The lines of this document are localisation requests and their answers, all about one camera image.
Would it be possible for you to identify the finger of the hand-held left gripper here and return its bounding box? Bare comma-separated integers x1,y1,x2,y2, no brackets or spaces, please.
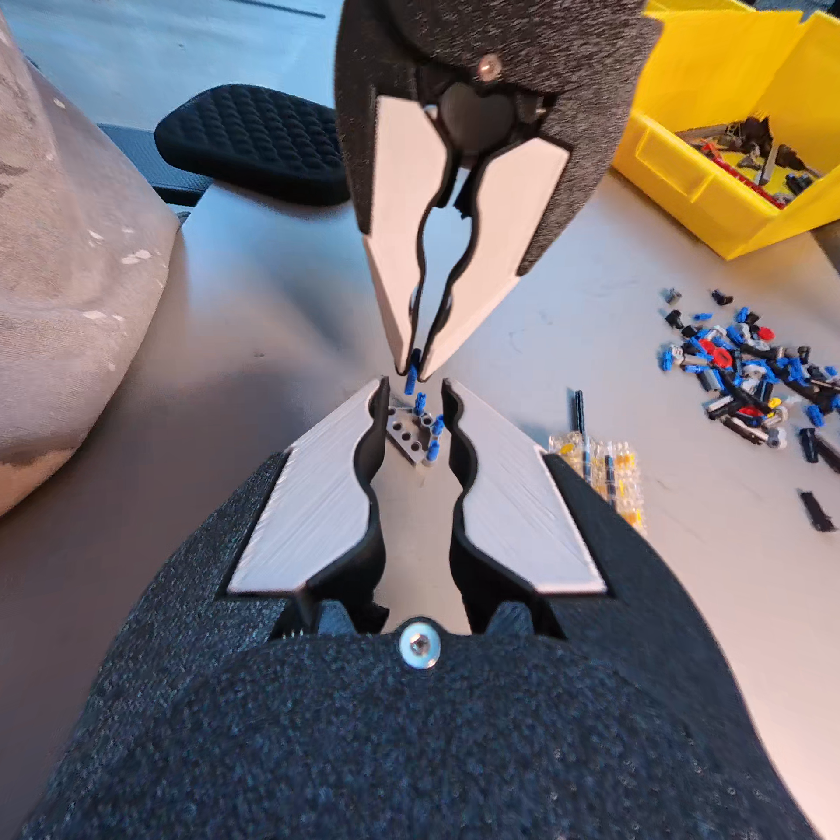
362,95,454,376
419,136,572,383

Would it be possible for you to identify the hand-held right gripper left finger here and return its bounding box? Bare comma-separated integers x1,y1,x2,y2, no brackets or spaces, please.
226,375,392,626

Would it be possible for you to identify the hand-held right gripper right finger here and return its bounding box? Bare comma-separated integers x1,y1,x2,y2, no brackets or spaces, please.
440,378,608,598

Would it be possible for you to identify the grey beam frame with holes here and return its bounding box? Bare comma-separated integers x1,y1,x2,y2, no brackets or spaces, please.
386,406,447,467

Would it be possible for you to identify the clear block with yellow pistons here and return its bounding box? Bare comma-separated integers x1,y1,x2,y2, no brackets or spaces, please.
548,430,647,536

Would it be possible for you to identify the yellow plastic bin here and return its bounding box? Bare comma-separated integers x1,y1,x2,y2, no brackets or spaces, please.
612,0,840,261

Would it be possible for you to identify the black office chair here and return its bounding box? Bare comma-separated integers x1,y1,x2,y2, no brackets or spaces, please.
154,84,352,207

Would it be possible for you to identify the heap of dark building parts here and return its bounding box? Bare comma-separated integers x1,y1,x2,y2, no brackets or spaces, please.
676,115,824,210

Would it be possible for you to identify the pile of mixed building parts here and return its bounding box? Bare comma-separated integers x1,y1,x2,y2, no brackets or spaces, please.
658,287,840,534

